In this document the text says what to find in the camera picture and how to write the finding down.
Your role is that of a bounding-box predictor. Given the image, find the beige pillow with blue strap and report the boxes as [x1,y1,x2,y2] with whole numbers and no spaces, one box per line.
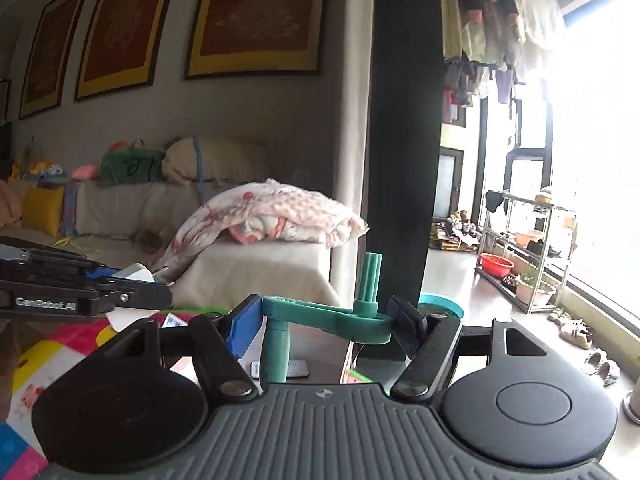
[162,135,272,187]

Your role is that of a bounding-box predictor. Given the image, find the light slippers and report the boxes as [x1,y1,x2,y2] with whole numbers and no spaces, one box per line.
[582,348,621,387]

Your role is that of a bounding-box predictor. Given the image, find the white sneakers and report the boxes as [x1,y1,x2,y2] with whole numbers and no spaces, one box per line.
[547,307,597,349]

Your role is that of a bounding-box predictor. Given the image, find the blue white toy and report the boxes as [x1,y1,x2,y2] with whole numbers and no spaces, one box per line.
[27,160,69,184]

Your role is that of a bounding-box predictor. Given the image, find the green plastic crank handle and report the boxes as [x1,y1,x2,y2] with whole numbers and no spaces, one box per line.
[261,252,396,385]

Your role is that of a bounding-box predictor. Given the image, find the potted plant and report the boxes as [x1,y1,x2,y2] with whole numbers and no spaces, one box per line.
[514,264,557,307]

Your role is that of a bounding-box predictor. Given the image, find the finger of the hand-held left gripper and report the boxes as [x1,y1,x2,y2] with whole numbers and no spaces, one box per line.
[0,234,122,282]
[95,280,174,312]

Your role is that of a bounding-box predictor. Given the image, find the pink floral blanket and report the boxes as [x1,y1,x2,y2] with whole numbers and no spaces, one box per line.
[150,178,370,282]

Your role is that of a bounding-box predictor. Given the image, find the teal plastic basin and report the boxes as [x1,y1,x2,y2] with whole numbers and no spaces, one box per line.
[417,292,465,320]

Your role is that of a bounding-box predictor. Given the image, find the colourful cartoon play mat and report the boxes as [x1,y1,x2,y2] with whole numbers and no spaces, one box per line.
[0,305,381,475]

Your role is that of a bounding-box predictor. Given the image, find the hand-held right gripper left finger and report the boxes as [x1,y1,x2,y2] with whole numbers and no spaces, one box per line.
[107,294,263,404]

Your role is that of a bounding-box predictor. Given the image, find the pile of shoes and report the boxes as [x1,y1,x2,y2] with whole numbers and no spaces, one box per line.
[431,210,484,252]

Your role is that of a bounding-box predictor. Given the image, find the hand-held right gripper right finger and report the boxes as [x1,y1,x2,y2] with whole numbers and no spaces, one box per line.
[388,295,547,404]

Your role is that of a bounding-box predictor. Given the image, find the beige covered sofa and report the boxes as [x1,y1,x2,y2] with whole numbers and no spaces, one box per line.
[0,175,362,311]

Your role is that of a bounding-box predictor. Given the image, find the red plastic basin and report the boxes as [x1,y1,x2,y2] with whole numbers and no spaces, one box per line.
[479,253,515,277]

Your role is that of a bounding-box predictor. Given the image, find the yellow cushion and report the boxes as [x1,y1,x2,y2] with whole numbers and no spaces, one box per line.
[22,186,66,237]

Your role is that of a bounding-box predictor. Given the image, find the metal shoe rack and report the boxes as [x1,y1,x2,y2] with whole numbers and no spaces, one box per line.
[474,187,579,314]

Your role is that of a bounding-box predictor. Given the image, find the large framed red painting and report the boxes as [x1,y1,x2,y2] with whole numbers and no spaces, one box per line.
[183,0,332,81]

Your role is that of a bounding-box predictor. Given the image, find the row of hanging clothes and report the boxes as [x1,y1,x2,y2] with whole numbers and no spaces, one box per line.
[442,0,569,109]

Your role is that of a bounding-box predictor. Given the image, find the white power adapter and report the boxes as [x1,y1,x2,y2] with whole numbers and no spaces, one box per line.
[107,262,162,332]

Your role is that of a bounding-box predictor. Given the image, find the peach cloth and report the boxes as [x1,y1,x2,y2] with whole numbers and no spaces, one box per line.
[0,180,27,229]

